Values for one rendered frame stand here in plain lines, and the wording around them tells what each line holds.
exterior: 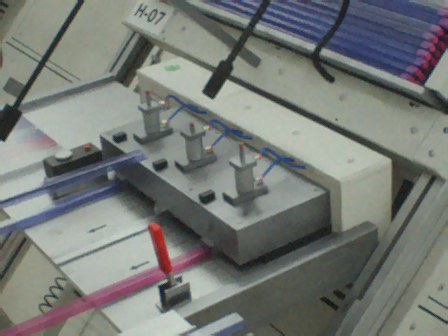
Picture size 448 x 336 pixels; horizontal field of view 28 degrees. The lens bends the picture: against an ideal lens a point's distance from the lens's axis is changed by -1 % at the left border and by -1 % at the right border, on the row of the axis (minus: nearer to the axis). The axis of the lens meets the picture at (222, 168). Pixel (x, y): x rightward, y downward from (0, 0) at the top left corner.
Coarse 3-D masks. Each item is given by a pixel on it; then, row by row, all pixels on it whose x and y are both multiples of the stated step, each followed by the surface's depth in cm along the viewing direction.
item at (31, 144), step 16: (16, 128) 142; (32, 128) 141; (0, 144) 137; (16, 144) 137; (32, 144) 136; (48, 144) 136; (0, 160) 132; (16, 160) 132; (32, 160) 131; (0, 176) 128
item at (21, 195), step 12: (120, 156) 108; (132, 156) 108; (144, 156) 109; (84, 168) 106; (96, 168) 106; (108, 168) 107; (120, 168) 108; (48, 180) 104; (60, 180) 104; (72, 180) 105; (84, 180) 105; (12, 192) 102; (24, 192) 102; (36, 192) 102; (48, 192) 103; (0, 204) 100; (12, 204) 101
